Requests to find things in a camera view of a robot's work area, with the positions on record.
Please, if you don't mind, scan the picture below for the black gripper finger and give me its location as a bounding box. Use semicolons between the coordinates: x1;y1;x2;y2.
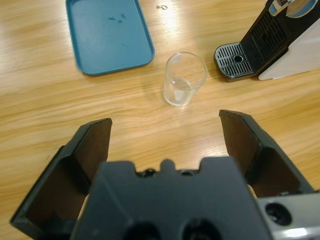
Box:
218;109;315;200
9;117;113;240

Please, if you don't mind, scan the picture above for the clear drinking glass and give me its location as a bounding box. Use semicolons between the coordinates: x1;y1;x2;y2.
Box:
163;51;208;108

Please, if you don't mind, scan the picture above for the white capsule coffee machine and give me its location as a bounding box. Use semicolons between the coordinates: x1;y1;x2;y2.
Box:
239;0;320;81

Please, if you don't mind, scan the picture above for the silver slotted drip tray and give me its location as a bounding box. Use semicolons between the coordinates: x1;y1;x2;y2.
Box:
213;41;258;83

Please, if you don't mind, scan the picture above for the teal plastic tray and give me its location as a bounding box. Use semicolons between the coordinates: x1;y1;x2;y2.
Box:
65;0;156;77

